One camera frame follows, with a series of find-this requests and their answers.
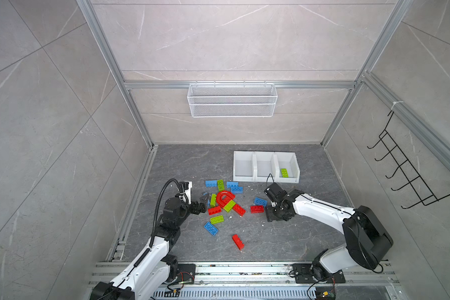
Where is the white wire mesh basket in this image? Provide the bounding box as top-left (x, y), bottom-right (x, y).
top-left (187, 82), bottom-right (278, 118)

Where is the red arch lego piece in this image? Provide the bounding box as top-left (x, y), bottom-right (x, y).
top-left (216, 190), bottom-right (235, 208)

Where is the green lego top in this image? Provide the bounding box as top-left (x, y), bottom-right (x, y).
top-left (217, 179), bottom-right (226, 192)

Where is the green lego under arch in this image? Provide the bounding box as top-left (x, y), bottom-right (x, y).
top-left (223, 200), bottom-right (236, 213)

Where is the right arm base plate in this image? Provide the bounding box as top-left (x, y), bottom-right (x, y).
top-left (288, 263), bottom-right (346, 284)

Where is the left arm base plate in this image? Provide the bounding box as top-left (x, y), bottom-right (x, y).
top-left (165, 263), bottom-right (196, 285)

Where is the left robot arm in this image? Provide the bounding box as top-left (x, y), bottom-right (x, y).
top-left (89, 179), bottom-right (206, 300)

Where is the green lego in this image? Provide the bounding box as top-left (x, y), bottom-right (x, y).
top-left (223, 200), bottom-right (236, 213)
top-left (209, 215), bottom-right (225, 225)
top-left (217, 179), bottom-right (226, 192)
top-left (209, 194), bottom-right (217, 208)
top-left (280, 168), bottom-right (289, 178)

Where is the black wire hook rack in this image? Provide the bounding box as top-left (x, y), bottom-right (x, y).
top-left (367, 111), bottom-right (450, 210)

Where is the red lego bottom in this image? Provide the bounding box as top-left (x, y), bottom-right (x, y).
top-left (232, 234), bottom-right (245, 251)

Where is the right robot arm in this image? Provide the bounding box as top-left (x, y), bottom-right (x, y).
top-left (264, 182), bottom-right (394, 281)

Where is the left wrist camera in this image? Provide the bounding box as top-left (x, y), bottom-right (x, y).
top-left (179, 181), bottom-right (193, 205)

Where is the white three-compartment bin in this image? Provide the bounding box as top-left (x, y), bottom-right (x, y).
top-left (232, 151), bottom-right (301, 184)

